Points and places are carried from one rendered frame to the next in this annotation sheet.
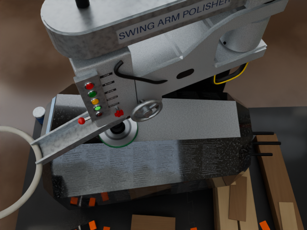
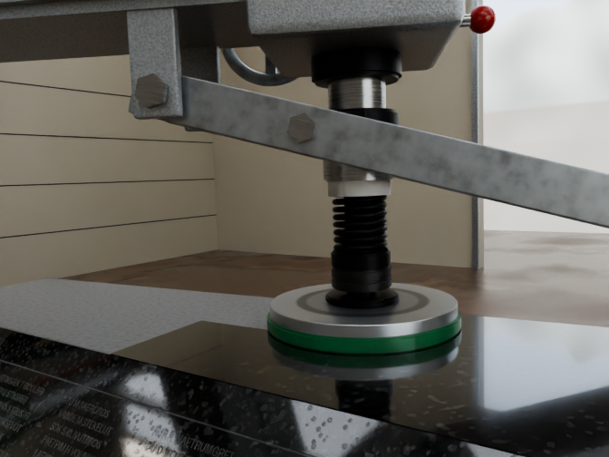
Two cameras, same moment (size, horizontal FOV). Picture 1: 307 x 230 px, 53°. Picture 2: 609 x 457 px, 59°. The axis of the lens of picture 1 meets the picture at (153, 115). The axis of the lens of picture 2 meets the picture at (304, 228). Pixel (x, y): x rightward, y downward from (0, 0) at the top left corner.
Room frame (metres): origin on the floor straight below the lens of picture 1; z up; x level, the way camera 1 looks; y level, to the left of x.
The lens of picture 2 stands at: (1.30, 0.43, 0.97)
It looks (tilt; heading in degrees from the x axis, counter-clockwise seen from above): 5 degrees down; 208
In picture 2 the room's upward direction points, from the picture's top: 2 degrees counter-clockwise
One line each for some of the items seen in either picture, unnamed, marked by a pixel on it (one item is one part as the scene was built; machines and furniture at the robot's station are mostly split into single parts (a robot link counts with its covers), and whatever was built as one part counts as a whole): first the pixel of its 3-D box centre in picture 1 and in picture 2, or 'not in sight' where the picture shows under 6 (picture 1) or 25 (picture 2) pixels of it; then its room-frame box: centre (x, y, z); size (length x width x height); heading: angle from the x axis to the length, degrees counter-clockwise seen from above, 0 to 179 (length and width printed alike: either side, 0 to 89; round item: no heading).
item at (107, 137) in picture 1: (117, 128); (362, 305); (0.74, 0.20, 0.82); 0.21 x 0.21 x 0.01
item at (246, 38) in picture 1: (244, 22); not in sight; (0.98, -0.41, 1.32); 0.19 x 0.19 x 0.20
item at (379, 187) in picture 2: not in sight; (359, 179); (0.74, 0.20, 0.97); 0.07 x 0.07 x 0.04
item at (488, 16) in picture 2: (86, 118); (462, 21); (0.63, 0.29, 1.15); 0.08 x 0.03 x 0.03; 112
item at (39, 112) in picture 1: (41, 115); not in sight; (1.25, 0.93, 0.08); 0.10 x 0.10 x 0.13
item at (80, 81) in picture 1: (93, 97); not in sight; (0.61, 0.22, 1.35); 0.08 x 0.03 x 0.28; 112
